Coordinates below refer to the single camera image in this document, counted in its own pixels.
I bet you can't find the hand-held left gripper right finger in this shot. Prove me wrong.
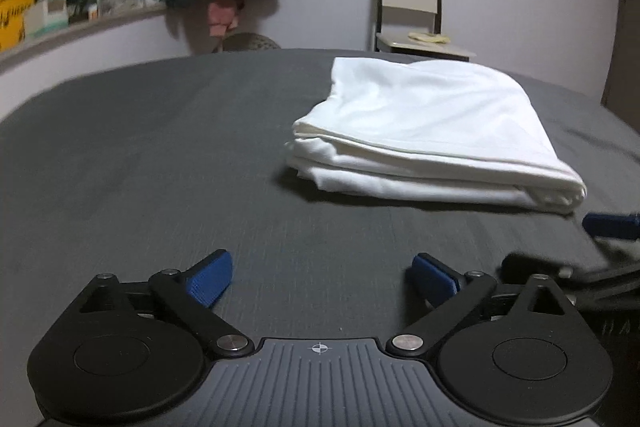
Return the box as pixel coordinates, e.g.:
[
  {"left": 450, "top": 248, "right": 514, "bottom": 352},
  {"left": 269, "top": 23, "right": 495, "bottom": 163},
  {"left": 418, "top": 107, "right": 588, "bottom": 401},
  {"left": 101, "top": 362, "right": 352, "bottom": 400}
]
[{"left": 385, "top": 252, "right": 576, "bottom": 355}]

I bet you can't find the white teal box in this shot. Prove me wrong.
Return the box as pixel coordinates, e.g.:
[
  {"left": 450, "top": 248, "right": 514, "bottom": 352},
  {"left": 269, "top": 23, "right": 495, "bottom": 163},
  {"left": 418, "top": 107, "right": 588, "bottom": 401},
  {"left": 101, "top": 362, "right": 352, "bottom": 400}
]
[{"left": 24, "top": 0, "right": 69, "bottom": 38}]

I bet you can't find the yellow cloth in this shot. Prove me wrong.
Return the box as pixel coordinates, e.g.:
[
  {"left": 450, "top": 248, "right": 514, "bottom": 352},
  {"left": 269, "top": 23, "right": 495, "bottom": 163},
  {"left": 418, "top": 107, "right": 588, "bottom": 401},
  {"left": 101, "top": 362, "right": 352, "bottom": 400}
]
[{"left": 407, "top": 32, "right": 453, "bottom": 46}]

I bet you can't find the yellow cardboard box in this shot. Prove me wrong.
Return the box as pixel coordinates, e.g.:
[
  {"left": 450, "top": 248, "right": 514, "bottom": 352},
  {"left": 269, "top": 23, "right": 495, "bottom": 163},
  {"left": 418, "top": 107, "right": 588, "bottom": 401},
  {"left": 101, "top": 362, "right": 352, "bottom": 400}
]
[{"left": 0, "top": 0, "right": 38, "bottom": 52}]

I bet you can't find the brown wooden door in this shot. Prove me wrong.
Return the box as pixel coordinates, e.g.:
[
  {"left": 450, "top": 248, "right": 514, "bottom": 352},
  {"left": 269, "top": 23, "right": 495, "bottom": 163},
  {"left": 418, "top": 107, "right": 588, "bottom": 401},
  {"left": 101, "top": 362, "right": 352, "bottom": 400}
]
[{"left": 600, "top": 0, "right": 640, "bottom": 132}]

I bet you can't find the brown patterned stool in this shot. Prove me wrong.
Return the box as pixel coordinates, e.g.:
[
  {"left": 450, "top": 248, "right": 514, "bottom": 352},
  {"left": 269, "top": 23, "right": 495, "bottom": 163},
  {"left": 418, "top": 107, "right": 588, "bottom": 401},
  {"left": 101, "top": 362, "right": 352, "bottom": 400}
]
[{"left": 212, "top": 33, "right": 282, "bottom": 54}]

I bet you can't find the pink cloth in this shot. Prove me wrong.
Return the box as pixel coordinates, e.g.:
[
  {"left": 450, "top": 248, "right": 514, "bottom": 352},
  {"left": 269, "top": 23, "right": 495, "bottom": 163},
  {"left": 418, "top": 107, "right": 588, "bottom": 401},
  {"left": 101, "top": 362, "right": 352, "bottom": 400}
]
[{"left": 207, "top": 0, "right": 246, "bottom": 38}]

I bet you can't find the white long-sleeve shirt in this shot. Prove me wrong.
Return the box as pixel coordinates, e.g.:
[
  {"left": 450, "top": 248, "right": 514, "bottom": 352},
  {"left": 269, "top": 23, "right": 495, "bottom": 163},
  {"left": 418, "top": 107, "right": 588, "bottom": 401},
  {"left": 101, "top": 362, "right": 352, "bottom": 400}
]
[{"left": 285, "top": 57, "right": 587, "bottom": 215}]

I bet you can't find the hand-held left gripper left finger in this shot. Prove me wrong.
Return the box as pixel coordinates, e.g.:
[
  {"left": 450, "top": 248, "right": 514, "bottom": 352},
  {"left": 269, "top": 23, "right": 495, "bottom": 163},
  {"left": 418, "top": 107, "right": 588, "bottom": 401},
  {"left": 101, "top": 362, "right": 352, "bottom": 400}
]
[{"left": 80, "top": 249, "right": 256, "bottom": 358}]

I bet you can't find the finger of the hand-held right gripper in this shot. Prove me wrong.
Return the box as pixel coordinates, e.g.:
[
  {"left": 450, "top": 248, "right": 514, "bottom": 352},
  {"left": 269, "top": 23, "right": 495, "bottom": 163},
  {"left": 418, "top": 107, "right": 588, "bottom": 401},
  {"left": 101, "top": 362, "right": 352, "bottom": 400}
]
[
  {"left": 582, "top": 213, "right": 640, "bottom": 241},
  {"left": 500, "top": 252, "right": 640, "bottom": 308}
]

